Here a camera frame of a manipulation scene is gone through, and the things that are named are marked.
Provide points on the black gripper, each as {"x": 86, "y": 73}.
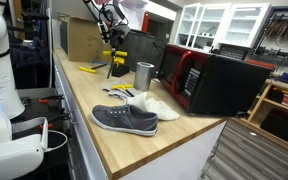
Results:
{"x": 119, "y": 32}

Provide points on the black hex key stand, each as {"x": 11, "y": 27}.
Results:
{"x": 121, "y": 70}

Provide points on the white counter cabinet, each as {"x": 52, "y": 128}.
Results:
{"x": 170, "y": 160}

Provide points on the dark gray fabric bin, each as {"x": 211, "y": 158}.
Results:
{"x": 140, "y": 48}

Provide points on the blue flat strip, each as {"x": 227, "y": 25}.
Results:
{"x": 99, "y": 62}

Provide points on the cardboard box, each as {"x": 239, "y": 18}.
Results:
{"x": 80, "y": 40}

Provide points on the metal cylinder cup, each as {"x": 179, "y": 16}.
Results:
{"x": 143, "y": 76}

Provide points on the gray cloth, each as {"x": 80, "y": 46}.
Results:
{"x": 112, "y": 93}

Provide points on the gray canvas shoe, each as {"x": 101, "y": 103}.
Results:
{"x": 124, "y": 118}

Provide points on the white cloth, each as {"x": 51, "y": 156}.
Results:
{"x": 157, "y": 106}

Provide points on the dark purple fabric pile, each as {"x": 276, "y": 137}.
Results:
{"x": 27, "y": 56}

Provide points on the black tool cart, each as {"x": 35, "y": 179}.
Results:
{"x": 34, "y": 110}

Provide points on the red and black microwave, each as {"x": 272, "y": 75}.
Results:
{"x": 224, "y": 83}

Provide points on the black mesh basket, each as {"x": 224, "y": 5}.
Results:
{"x": 234, "y": 52}

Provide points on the white glass door cabinet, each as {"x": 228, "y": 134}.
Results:
{"x": 240, "y": 26}

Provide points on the wooden shelf unit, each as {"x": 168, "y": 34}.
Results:
{"x": 262, "y": 100}

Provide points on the black pegboard tool rack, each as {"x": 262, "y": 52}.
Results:
{"x": 284, "y": 50}

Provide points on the black case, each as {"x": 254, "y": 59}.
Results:
{"x": 280, "y": 125}

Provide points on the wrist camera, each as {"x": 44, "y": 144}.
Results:
{"x": 103, "y": 31}

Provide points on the red upright post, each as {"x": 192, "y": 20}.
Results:
{"x": 145, "y": 22}

